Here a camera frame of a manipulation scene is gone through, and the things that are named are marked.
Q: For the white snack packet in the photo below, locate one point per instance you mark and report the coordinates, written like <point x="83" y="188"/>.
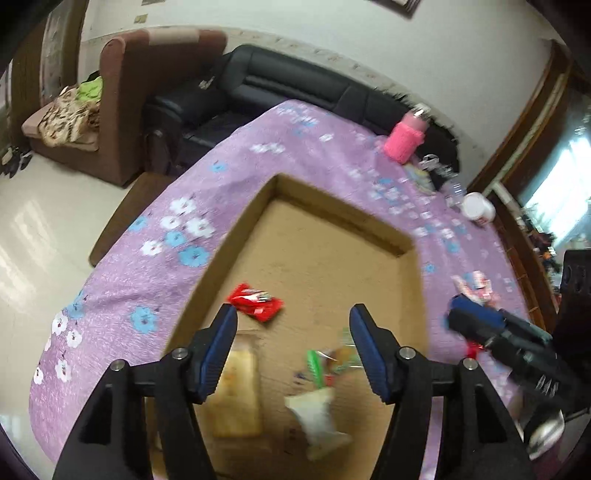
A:
<point x="313" y="413"/>

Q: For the small red snack packet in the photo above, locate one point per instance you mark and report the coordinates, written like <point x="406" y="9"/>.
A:
<point x="259" y="305"/>

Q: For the green clear candy packet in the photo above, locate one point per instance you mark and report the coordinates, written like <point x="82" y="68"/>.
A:
<point x="322" y="367"/>

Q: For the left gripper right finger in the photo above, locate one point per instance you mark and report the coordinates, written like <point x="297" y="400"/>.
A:
<point x="479" y="439"/>

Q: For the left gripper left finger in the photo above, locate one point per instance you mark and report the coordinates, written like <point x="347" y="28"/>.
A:
<point x="109" y="438"/>

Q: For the purple floral tablecloth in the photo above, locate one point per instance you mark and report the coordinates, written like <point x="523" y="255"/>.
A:
<point x="131" y="302"/>

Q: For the clear glass cup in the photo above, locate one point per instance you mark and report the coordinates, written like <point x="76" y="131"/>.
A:
<point x="437" y="176"/>

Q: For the glass panel wooden cabinet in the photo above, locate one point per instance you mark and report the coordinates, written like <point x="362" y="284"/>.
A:
<point x="538" y="180"/>

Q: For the brown cardboard tray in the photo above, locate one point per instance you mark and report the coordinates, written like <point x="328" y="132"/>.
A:
<point x="320" y="256"/>

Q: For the framed wall painting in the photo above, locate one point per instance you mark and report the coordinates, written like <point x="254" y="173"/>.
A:
<point x="406" y="8"/>

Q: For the brown fabric armchair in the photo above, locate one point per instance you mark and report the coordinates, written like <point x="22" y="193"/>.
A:
<point x="134" y="66"/>

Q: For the patterned blanket on armchair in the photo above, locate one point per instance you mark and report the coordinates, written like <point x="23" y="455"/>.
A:
<point x="72" y="119"/>

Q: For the white plastic jar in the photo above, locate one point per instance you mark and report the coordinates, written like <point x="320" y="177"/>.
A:
<point x="478" y="209"/>

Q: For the pink snack packet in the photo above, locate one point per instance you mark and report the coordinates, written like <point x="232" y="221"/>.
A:
<point x="476" y="286"/>

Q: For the yellow biscuit packet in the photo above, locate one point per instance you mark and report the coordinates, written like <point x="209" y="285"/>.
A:
<point x="234" y="410"/>

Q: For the pink sleeved water bottle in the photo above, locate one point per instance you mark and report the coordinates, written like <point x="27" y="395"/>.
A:
<point x="408" y="134"/>

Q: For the black leather sofa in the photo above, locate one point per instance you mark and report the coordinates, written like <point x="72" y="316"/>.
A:
<point x="183" y="123"/>

